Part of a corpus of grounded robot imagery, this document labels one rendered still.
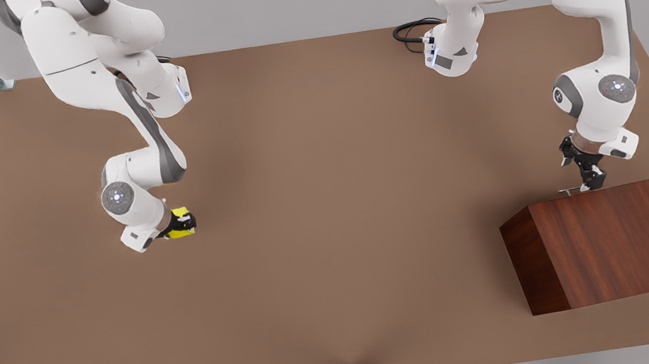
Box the black cable loop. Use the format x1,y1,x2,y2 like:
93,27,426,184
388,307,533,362
391,15,450,58

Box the yellow square block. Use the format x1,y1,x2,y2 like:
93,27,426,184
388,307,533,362
164,205,197,240

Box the dark wooden drawer cabinet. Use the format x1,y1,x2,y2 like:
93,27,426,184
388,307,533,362
496,179,649,319

